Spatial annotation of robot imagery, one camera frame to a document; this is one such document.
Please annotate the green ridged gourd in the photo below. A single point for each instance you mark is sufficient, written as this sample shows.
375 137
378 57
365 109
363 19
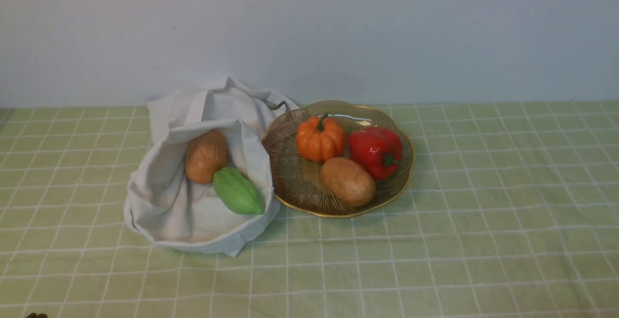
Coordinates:
237 192

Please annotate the brown potato in bag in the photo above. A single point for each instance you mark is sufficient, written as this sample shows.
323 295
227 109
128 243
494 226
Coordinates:
205 155

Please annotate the white cloth bag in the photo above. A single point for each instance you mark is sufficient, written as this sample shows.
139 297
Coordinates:
171 210

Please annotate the small orange pumpkin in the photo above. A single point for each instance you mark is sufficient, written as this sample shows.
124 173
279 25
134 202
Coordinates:
320 138

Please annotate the amber glass plate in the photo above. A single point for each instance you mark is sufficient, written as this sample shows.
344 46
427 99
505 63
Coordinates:
296 180

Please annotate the brown potato on plate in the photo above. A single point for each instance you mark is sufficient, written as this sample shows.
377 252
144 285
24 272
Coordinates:
348 181

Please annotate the red bell pepper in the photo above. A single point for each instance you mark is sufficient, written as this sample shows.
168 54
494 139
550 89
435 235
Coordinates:
377 149

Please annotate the green checkered tablecloth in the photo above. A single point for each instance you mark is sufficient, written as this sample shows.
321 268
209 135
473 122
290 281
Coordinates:
512 212

